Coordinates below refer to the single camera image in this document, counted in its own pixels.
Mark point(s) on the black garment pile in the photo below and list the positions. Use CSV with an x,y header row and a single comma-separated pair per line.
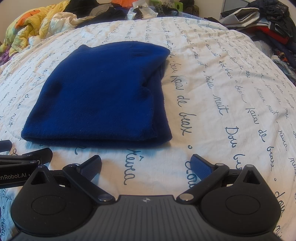
x,y
112,14

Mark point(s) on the orange plastic bag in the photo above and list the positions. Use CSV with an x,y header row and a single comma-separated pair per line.
x,y
123,3

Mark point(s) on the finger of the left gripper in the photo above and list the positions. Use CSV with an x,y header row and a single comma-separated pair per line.
x,y
42,156
5,145

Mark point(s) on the yellow floral quilt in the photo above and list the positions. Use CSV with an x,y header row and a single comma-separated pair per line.
x,y
34,22

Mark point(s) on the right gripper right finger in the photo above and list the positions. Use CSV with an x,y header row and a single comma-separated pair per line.
x,y
236,202

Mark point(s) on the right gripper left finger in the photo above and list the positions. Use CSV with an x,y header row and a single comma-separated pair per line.
x,y
58,202

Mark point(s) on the blue knit sweater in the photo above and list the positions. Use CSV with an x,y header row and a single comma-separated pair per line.
x,y
105,96

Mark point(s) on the black cap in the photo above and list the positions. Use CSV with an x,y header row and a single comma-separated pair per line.
x,y
81,8

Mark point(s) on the white script-print bedsheet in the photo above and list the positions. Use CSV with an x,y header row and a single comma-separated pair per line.
x,y
225,100

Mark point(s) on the crumpled white plastic bag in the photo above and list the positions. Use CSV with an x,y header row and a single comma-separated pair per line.
x,y
141,13

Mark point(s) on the clothes pile on right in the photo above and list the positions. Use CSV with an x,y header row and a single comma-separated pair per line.
x,y
268,22

